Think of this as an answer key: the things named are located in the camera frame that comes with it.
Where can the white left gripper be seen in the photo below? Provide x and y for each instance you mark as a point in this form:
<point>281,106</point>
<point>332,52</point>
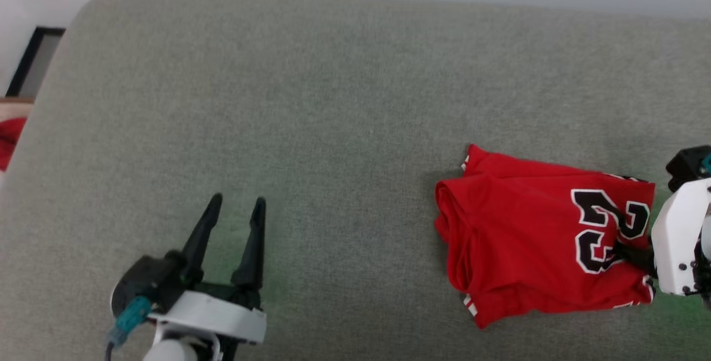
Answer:
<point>216,314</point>

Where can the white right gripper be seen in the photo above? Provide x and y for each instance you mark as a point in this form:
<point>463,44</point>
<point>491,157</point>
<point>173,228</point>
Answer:
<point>680,233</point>

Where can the red Bulls 23 jersey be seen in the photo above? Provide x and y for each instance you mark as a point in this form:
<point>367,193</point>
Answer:
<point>516,239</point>

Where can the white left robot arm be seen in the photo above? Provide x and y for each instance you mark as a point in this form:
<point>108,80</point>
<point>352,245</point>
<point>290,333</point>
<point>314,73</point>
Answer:
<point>178,351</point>

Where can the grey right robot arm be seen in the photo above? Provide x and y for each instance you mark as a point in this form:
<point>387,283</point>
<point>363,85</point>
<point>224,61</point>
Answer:
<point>704,272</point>

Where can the red cloth item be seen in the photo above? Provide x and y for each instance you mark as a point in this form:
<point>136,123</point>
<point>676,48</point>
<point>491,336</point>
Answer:
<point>10,141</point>

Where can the dark framed grey panel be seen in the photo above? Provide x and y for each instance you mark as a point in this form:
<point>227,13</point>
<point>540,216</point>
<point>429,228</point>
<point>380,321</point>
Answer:
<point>39,61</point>

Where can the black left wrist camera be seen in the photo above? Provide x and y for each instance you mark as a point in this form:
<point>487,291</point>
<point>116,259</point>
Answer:
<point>144,283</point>

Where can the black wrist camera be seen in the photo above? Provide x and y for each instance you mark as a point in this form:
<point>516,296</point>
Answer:
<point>144,283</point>
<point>686,166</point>

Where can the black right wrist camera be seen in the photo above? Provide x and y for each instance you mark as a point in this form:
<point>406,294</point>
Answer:
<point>686,166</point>

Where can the teal right camera connector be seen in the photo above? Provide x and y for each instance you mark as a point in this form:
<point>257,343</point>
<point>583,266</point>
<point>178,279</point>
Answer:
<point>706,163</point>

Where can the teal camera connector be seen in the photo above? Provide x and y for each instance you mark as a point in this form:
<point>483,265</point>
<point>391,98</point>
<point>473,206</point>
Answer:
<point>129,319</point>
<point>706,163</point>

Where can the teal left camera connector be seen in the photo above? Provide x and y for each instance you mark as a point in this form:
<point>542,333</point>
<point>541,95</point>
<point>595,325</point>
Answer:
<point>129,319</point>

